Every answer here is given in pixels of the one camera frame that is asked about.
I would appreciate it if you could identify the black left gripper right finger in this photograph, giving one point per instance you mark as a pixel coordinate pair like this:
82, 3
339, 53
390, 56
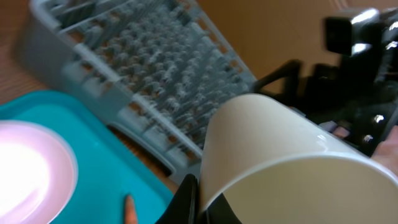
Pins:
219, 212

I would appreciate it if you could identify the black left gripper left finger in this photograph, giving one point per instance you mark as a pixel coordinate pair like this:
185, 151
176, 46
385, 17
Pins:
184, 205

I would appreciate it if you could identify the orange carrot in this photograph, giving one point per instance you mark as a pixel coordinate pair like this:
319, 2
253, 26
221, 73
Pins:
130, 215

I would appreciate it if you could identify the white paper cup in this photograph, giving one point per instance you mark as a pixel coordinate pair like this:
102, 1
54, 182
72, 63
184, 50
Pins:
274, 166

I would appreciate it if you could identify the pink bowl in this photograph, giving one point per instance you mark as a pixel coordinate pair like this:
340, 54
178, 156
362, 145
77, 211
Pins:
39, 173

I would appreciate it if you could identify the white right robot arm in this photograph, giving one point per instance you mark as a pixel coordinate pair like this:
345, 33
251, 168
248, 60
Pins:
356, 101

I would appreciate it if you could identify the grey dishwasher rack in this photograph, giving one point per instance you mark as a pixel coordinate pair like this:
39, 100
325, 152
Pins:
154, 70

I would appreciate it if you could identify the teal plastic tray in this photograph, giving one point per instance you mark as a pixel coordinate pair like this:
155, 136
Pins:
107, 170

